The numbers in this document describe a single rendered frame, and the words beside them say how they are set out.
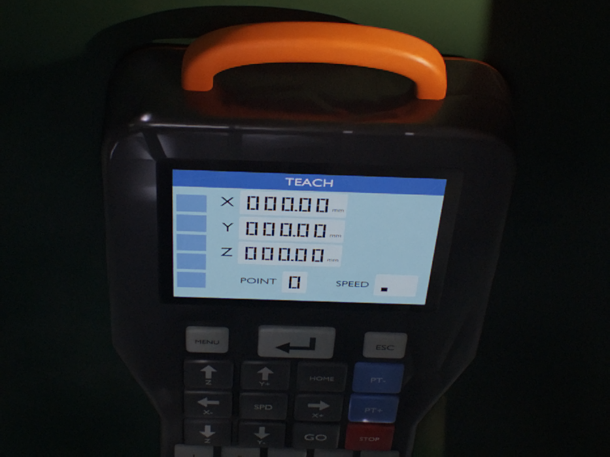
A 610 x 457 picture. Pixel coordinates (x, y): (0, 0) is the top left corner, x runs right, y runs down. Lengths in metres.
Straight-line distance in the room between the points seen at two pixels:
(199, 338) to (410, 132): 0.08
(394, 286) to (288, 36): 0.07
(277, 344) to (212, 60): 0.08
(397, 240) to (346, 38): 0.05
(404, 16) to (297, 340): 0.09
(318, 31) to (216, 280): 0.07
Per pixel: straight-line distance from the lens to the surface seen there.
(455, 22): 0.36
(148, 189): 0.36
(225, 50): 0.34
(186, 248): 0.37
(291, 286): 0.38
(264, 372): 0.41
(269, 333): 0.39
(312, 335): 0.39
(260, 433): 0.43
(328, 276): 0.38
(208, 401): 0.42
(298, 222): 0.36
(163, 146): 0.35
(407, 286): 0.38
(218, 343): 0.40
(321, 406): 0.42
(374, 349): 0.40
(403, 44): 0.34
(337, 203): 0.36
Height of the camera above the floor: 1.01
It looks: 41 degrees down
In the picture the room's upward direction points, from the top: 180 degrees clockwise
